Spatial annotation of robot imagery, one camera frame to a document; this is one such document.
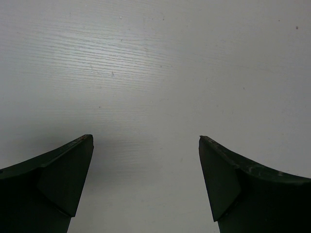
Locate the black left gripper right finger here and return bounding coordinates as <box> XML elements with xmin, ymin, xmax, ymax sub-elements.
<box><xmin>199</xmin><ymin>136</ymin><xmax>311</xmax><ymax>233</ymax></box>

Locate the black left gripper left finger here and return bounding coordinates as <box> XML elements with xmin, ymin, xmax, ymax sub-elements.
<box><xmin>0</xmin><ymin>134</ymin><xmax>94</xmax><ymax>233</ymax></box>

